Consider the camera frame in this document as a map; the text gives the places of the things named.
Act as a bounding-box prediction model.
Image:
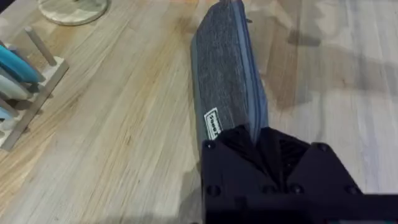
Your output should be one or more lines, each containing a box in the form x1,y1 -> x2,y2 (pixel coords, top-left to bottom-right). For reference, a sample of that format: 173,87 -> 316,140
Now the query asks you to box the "teal plate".
0,44 -> 41,84

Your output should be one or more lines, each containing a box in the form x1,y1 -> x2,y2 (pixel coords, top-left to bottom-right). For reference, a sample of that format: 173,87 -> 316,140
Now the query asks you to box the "pale grey plate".
0,74 -> 32,101

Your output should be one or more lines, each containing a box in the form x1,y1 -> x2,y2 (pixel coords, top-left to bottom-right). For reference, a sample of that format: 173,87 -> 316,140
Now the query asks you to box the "round wooden stand base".
37,0 -> 109,27

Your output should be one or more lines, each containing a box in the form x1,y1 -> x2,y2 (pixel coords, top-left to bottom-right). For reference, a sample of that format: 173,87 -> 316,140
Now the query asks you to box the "light blue plate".
0,107 -> 13,123

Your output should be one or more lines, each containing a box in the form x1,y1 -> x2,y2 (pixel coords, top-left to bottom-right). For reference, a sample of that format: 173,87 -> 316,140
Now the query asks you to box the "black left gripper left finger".
201,124 -> 282,197

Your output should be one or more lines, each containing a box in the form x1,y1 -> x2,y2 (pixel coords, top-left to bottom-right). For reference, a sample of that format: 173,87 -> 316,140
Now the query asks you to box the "wooden peg rack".
0,26 -> 70,152

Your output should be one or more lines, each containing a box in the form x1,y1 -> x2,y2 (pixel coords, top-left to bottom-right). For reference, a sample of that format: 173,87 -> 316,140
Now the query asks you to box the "grey soft zip bag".
190,0 -> 270,147

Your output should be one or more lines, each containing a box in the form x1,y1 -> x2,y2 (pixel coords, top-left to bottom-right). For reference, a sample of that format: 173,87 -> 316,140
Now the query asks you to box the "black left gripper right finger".
256,126 -> 363,197

